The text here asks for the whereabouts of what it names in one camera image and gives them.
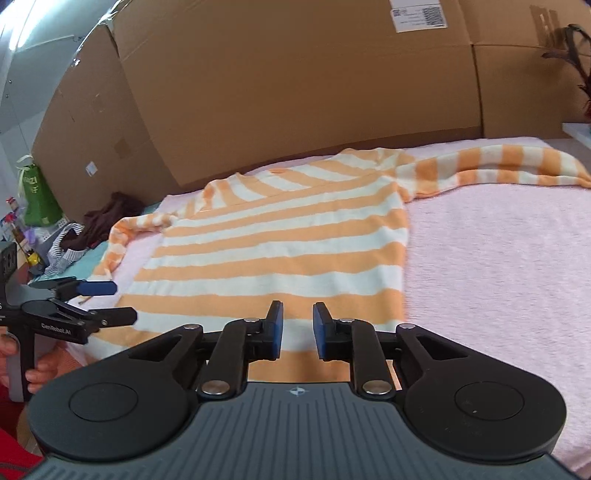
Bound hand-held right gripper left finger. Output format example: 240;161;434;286
128;301;283;400

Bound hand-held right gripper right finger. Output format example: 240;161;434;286
313;302;468;400

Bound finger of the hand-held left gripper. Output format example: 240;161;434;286
21;299;138;344
30;277;118;301

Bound orange white striped sweater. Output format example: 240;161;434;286
69;144;591;384

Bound person's left hand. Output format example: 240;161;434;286
0;332;63;394

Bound black white striped cloth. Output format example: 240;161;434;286
44;223;88;278

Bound red cloth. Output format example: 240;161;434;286
0;383;47;480

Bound dark brown cloth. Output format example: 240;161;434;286
83;191;144;250

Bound cluttered shelf items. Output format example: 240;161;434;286
0;196;35;278

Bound green paper bag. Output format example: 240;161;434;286
17;154;63;227

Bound pink fleece blanket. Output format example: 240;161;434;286
111;136;591;476

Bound small-labelled cardboard box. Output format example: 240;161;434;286
31;23;183;208

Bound large cardboard box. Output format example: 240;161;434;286
111;0;483;192

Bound plain cardboard box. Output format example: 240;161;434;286
462;0;591;139

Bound white shipping label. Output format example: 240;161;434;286
390;0;450;33

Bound red leafed plant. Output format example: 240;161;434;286
542;23;591;125

